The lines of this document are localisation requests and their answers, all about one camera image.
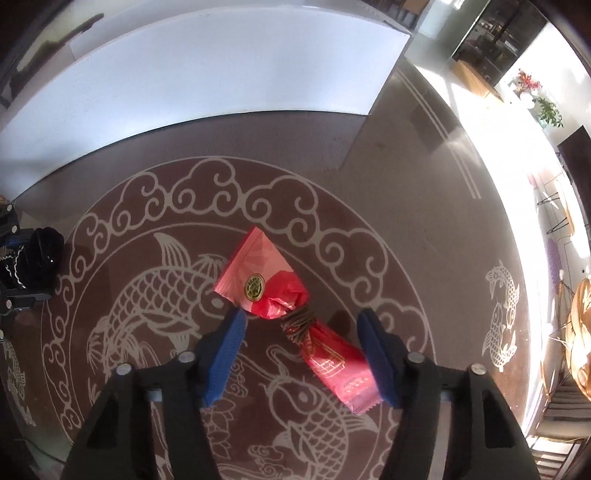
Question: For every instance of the dark glass display cabinet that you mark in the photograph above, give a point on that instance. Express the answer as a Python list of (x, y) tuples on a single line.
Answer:
[(498, 37)]

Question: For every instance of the black television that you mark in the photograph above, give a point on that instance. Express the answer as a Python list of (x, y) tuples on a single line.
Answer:
[(579, 152)]

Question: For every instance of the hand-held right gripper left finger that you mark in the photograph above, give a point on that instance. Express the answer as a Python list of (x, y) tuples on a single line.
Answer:
[(226, 360)]

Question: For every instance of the small wooden coffee table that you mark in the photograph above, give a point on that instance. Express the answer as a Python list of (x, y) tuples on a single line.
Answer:
[(561, 203)]

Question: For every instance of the wooden chair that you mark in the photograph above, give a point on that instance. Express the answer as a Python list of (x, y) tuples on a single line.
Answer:
[(556, 415)]

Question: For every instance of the bushy green potted plant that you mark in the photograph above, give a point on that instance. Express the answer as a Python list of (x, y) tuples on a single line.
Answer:
[(549, 113)]

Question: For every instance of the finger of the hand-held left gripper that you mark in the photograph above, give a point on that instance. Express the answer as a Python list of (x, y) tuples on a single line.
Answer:
[(9, 221), (23, 301)]

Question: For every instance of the orange lounge chair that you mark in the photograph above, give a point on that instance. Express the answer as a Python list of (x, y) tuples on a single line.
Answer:
[(581, 323)]

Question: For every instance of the white foam board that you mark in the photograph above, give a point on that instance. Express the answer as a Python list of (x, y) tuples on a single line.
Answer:
[(184, 83)]

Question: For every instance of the red snack packet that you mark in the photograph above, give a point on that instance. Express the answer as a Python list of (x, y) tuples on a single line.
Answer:
[(258, 267)]

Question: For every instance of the red flower vase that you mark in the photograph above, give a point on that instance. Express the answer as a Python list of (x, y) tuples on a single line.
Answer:
[(526, 81)]

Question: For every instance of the brown elastic band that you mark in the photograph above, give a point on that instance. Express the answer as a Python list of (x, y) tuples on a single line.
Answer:
[(298, 325)]

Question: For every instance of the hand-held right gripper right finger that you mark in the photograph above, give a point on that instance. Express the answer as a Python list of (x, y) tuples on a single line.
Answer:
[(381, 360)]

